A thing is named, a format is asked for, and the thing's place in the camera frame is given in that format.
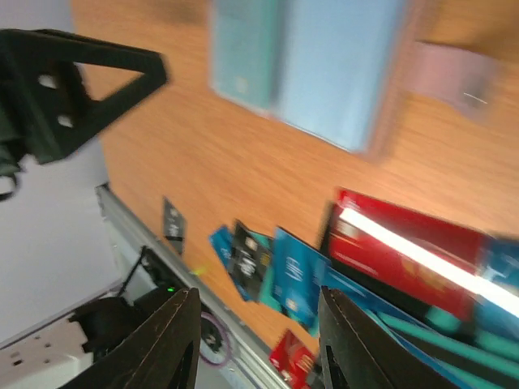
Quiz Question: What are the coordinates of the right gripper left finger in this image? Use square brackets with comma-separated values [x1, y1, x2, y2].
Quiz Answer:
[63, 288, 201, 389]

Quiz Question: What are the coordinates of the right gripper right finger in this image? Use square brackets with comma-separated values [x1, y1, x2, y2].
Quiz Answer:
[318, 287, 456, 388]

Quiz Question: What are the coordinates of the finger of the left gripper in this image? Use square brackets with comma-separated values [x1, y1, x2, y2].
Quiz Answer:
[1, 29, 167, 165]

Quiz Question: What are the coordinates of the red card bottom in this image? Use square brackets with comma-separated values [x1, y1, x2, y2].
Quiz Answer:
[268, 329, 315, 389]

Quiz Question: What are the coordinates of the blue diamond logo card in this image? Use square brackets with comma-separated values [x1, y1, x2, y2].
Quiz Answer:
[272, 227, 330, 328]

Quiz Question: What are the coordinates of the black card lone left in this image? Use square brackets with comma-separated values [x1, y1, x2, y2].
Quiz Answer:
[162, 197, 187, 256]

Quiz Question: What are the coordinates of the blue card left bottom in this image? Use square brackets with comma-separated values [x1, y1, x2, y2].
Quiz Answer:
[209, 224, 250, 301]

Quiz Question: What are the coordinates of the red VIP card upper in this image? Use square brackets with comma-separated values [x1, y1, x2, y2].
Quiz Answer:
[329, 188, 488, 320]

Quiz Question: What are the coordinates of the black VIP card left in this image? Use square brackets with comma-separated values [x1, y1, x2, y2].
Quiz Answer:
[226, 220, 272, 301]

